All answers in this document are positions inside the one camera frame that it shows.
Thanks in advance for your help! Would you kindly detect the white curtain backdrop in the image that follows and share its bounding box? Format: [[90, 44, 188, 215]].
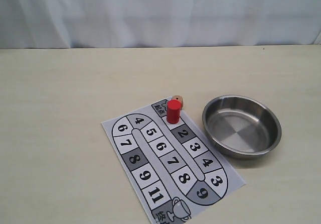
[[1, 0, 320, 49]]

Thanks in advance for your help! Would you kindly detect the printed paper game board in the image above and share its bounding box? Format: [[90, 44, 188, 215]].
[[102, 99, 245, 223]]

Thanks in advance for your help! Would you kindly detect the red cylinder game piece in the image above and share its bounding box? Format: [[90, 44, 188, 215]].
[[167, 99, 182, 124]]

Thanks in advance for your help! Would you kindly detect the stainless steel bowl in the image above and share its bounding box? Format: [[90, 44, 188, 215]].
[[202, 94, 282, 160]]

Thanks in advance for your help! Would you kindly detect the wooden die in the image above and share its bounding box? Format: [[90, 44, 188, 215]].
[[172, 95, 184, 109]]

